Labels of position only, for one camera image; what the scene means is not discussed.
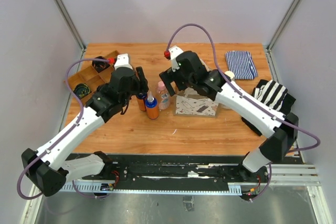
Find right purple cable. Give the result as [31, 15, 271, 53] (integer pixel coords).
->
[163, 23, 321, 201]

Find left aluminium frame post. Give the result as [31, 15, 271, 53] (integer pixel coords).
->
[54, 0, 87, 51]

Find right aluminium frame post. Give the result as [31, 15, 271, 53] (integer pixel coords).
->
[267, 0, 320, 49]

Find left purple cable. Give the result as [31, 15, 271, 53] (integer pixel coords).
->
[16, 57, 118, 200]

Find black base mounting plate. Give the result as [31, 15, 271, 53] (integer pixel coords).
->
[108, 154, 269, 183]

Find orange bottle blue cap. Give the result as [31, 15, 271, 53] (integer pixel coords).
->
[136, 93, 147, 111]

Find pink cap clear bottle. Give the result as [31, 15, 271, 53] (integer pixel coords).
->
[156, 81, 170, 111]

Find blue collar orange spray bottle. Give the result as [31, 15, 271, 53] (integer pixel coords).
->
[145, 91, 159, 120]

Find rolled black belt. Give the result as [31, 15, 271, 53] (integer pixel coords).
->
[92, 56, 110, 73]

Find wooden compartment tray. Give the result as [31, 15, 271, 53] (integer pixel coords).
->
[68, 61, 114, 105]

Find grey slotted cable duct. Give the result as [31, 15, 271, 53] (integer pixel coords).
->
[60, 179, 242, 196]

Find white lid green jar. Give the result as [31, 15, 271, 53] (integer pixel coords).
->
[224, 71, 235, 81]

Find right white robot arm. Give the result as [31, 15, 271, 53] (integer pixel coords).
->
[159, 46, 299, 182]

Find purple cable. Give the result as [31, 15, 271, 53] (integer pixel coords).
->
[163, 23, 321, 201]
[16, 57, 118, 200]

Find aluminium frame post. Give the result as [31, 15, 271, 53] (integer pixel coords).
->
[54, 0, 87, 51]
[267, 0, 320, 49]

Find patterned canvas tote bag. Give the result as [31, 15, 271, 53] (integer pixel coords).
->
[173, 85, 219, 118]

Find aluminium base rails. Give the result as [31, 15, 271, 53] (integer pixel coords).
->
[34, 159, 322, 183]

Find blue white striped cloth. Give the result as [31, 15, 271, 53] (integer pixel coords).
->
[225, 50, 258, 80]

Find rolled dark blue-yellow belt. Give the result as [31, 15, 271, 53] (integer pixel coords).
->
[73, 83, 91, 99]

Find black and white striped cloth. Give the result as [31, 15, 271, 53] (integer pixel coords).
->
[251, 79, 288, 111]

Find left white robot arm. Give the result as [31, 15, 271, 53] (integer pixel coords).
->
[17, 54, 148, 199]

